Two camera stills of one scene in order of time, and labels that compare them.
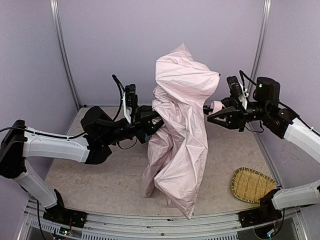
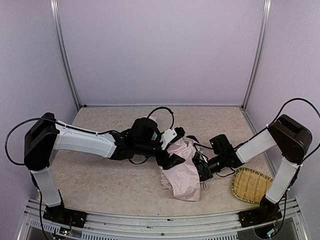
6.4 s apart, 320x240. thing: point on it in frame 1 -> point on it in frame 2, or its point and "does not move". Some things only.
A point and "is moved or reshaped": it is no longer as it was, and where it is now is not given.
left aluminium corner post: x=61 y=33 does not move
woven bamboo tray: x=249 y=186 does not move
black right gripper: x=240 y=116 -> x=203 y=170
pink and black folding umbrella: x=181 y=94 is moved or reshaped
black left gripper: x=141 y=122 -> x=167 y=160
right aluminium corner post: x=260 y=47 does not move
